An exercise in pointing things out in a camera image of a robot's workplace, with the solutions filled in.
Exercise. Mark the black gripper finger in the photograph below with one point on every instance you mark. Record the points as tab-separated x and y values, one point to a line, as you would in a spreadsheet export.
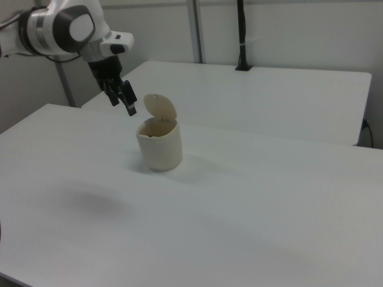
113	95
128	95

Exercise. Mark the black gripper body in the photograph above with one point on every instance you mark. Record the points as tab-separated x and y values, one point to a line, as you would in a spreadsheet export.
106	71

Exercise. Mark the beige trash bin lid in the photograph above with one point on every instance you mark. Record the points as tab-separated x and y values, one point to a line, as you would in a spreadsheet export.
158	106

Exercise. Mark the beige round trash bin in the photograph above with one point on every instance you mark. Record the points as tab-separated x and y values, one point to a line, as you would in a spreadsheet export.
161	149

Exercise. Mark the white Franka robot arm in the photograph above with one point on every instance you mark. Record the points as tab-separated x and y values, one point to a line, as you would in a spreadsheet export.
60	27

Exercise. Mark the grey metal partition post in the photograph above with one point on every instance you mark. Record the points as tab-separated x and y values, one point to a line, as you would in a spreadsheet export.
197	30

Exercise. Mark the black camera stand pole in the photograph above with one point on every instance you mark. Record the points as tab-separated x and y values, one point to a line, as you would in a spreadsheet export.
242	30

